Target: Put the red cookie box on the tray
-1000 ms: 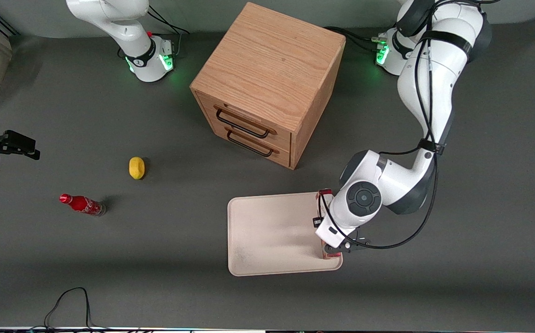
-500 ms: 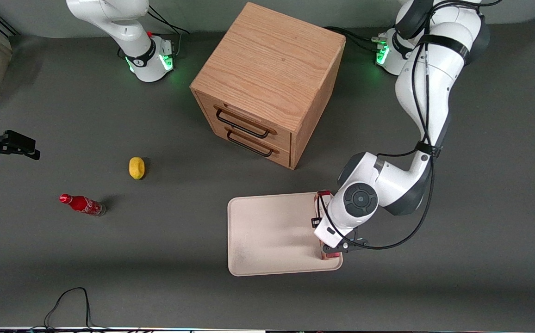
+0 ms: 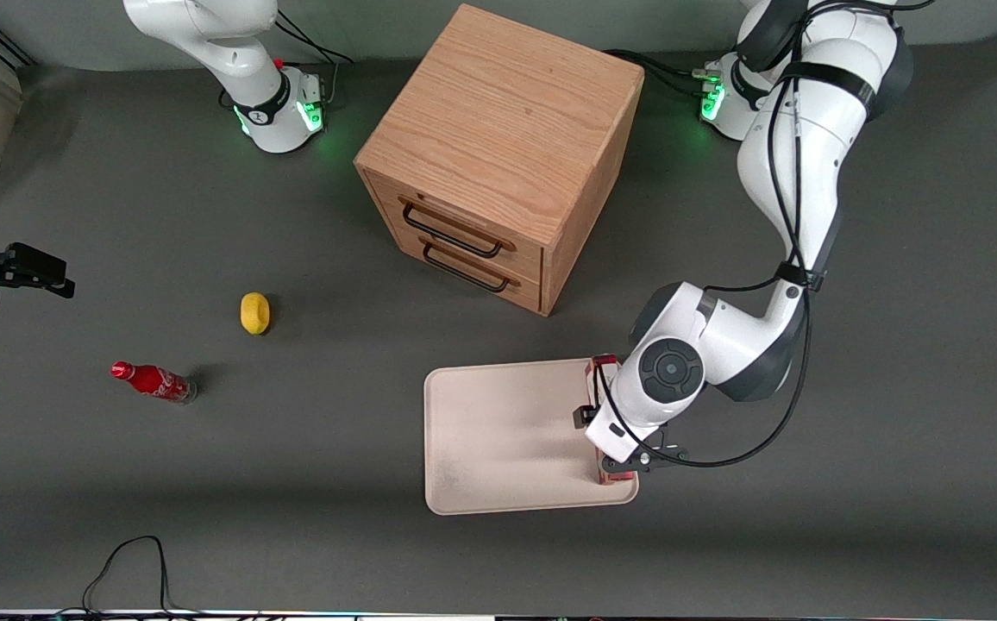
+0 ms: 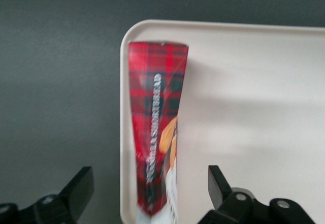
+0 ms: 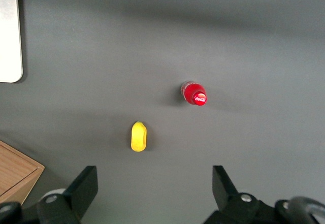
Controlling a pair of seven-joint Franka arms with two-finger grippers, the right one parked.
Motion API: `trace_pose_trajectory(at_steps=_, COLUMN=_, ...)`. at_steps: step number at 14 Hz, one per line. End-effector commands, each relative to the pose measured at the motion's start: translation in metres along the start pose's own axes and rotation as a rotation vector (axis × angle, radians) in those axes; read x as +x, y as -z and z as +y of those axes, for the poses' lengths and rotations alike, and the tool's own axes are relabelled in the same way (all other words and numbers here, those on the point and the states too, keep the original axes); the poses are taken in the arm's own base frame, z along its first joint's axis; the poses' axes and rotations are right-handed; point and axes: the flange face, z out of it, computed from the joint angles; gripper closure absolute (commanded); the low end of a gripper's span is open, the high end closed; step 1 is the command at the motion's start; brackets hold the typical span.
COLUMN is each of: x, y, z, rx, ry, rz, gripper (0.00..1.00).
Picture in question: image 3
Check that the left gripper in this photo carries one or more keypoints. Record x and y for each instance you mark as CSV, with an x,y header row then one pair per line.
x,y
579,417

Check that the red cookie box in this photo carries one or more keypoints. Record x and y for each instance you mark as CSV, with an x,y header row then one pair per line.
x,y
592,384

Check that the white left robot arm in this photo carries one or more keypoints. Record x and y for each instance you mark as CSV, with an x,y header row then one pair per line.
x,y
809,155

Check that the white plastic tray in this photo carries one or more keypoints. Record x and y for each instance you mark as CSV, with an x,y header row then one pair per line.
x,y
498,440

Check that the red cola bottle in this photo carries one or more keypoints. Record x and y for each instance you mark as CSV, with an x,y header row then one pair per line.
x,y
153,380

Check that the wooden drawer front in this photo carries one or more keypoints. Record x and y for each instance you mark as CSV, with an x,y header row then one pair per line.
x,y
524,291
524,254

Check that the yellow plastic fruit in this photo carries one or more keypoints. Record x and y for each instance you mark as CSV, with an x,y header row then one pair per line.
x,y
254,313

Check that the wooden drawer cabinet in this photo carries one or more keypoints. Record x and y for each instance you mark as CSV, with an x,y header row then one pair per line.
x,y
498,121

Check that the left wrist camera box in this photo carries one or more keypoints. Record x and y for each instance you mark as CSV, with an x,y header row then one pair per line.
x,y
584,417

